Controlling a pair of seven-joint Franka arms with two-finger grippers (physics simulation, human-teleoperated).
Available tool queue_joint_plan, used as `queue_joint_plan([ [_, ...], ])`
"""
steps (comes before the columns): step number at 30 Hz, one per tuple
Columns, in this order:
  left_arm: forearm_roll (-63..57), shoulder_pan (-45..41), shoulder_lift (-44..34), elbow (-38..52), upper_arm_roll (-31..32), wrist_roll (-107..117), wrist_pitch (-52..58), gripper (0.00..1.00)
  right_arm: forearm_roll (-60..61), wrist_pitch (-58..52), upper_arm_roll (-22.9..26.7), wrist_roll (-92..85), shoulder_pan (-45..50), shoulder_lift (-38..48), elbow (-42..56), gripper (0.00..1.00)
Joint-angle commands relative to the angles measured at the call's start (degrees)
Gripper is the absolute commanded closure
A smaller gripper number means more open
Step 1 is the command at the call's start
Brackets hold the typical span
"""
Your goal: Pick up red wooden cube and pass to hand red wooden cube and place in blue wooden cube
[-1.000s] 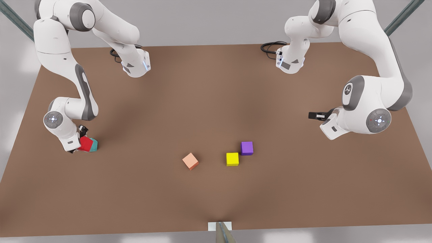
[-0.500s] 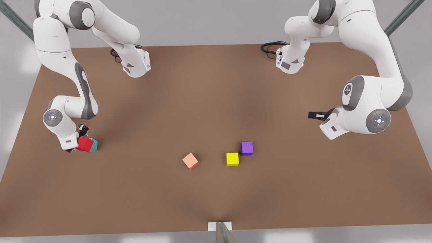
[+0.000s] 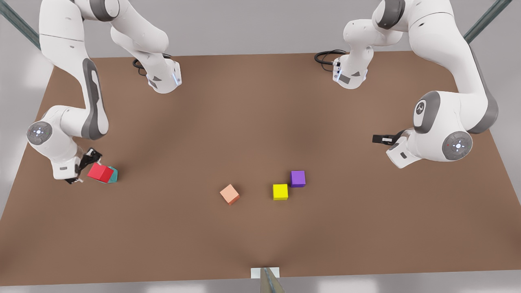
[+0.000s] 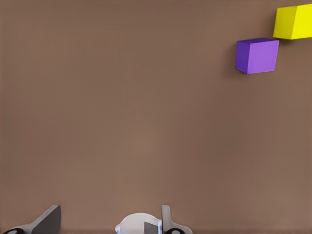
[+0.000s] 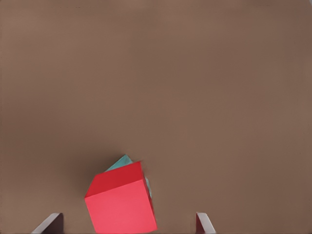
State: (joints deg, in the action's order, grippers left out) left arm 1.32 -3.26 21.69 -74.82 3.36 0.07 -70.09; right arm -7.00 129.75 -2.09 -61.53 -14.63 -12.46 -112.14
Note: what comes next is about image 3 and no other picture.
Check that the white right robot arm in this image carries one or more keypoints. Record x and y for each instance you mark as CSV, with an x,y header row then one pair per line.
x,y
61,49

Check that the teal wooden cube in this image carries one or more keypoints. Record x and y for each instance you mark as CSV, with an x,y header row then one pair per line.
x,y
112,175

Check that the silver frame post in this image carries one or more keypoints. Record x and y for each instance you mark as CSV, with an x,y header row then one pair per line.
x,y
486,19
268,280
20,25

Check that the orange wooden cube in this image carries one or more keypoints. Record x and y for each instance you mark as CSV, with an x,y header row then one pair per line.
x,y
230,194

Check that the red wooden cube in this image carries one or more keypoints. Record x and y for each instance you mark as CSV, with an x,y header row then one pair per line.
x,y
100,172

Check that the yellow wooden cube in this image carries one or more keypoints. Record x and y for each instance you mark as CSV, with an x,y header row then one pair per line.
x,y
280,192

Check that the purple wooden cube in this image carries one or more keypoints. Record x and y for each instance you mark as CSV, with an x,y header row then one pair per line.
x,y
298,178

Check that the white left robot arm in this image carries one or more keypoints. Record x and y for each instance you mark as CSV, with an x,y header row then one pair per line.
x,y
443,61

